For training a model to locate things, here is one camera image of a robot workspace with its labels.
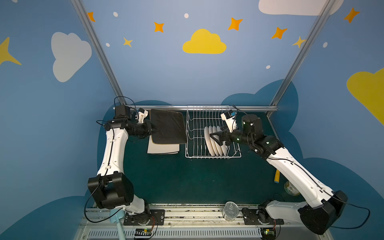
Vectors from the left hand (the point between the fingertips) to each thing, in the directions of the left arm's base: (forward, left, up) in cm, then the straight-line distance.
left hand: (157, 129), depth 78 cm
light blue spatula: (-37, +19, -24) cm, 48 cm away
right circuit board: (-42, -57, -29) cm, 77 cm away
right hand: (-4, -31, +5) cm, 32 cm away
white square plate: (-1, -2, -25) cm, 25 cm away
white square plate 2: (+3, +7, -24) cm, 26 cm away
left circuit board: (-43, +5, -30) cm, 53 cm away
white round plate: (-3, -34, -13) cm, 37 cm away
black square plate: (+4, -7, -2) cm, 8 cm away
